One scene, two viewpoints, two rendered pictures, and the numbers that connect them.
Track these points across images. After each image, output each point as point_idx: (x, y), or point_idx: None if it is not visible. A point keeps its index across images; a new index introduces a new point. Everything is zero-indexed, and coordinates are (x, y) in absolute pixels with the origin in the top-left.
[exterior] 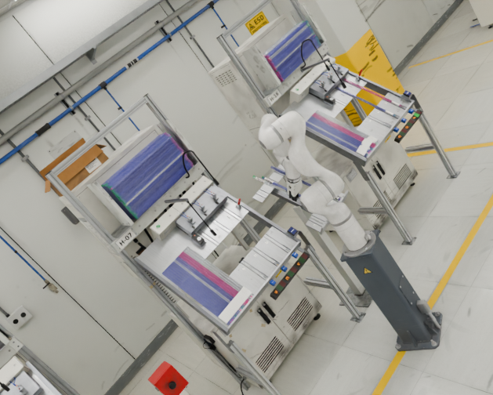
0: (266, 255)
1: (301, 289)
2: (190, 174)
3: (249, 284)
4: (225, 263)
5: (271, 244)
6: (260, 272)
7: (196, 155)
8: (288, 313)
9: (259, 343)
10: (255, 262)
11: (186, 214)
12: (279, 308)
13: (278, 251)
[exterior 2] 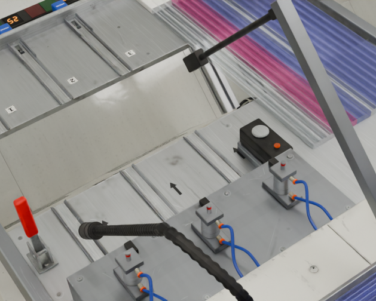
0: (35, 73)
1: None
2: None
3: (131, 16)
4: None
5: None
6: (82, 36)
7: (149, 224)
8: (55, 203)
9: (164, 147)
10: (81, 63)
11: (300, 230)
12: (74, 195)
13: None
